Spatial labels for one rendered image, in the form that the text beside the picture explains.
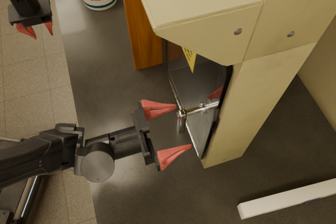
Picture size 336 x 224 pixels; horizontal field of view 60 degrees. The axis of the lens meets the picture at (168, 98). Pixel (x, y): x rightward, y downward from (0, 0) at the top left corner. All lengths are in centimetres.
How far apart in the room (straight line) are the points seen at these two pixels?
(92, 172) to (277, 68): 34
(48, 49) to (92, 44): 137
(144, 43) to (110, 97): 20
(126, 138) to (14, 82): 178
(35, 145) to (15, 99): 169
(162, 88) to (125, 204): 36
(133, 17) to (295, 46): 47
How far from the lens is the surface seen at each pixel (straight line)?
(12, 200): 168
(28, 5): 80
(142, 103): 61
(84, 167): 53
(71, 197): 183
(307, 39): 42
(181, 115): 56
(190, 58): 57
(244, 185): 82
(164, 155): 57
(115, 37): 105
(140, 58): 91
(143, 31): 83
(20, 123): 212
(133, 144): 59
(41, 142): 56
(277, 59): 43
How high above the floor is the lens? 171
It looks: 60 degrees down
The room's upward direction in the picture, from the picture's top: straight up
